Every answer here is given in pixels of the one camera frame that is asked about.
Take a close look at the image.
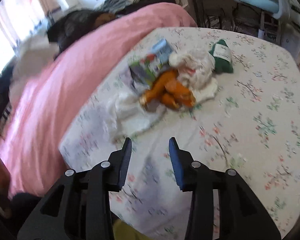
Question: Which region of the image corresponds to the white tissue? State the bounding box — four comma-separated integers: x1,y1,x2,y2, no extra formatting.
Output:
103,92,167,141

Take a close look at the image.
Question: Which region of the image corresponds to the colourful snack package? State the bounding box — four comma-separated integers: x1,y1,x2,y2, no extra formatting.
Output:
119,54,170,95

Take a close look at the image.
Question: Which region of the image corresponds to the white plastic bag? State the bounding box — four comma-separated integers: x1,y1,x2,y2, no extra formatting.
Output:
168,49,218,104

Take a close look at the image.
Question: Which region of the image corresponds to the blue milk carton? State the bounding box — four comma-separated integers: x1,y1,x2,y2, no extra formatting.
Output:
150,38,174,63

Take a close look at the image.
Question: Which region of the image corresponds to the pink duvet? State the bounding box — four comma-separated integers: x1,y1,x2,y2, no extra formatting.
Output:
0,3,196,197

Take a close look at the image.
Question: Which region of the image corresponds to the black jacket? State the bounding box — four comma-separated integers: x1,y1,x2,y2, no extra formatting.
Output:
47,9,116,54

